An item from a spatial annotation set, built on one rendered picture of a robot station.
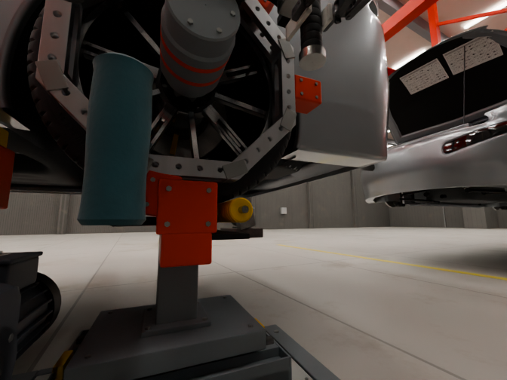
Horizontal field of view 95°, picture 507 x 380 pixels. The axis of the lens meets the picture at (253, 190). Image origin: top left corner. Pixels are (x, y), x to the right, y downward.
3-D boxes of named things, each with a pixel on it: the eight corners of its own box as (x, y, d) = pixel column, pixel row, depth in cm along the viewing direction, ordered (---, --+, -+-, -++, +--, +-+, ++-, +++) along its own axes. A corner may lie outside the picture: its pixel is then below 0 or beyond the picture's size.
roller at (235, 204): (222, 222, 79) (222, 205, 80) (257, 222, 52) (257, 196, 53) (205, 222, 77) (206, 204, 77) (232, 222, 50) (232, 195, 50)
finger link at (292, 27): (312, 10, 37) (308, 9, 37) (289, 42, 43) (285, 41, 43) (311, -6, 37) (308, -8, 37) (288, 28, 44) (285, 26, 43)
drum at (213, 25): (216, 107, 60) (217, 57, 62) (244, 52, 41) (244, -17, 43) (158, 96, 55) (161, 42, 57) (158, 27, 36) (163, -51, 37)
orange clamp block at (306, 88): (281, 109, 69) (306, 114, 73) (296, 96, 62) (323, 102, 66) (281, 87, 70) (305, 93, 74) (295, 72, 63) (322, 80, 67)
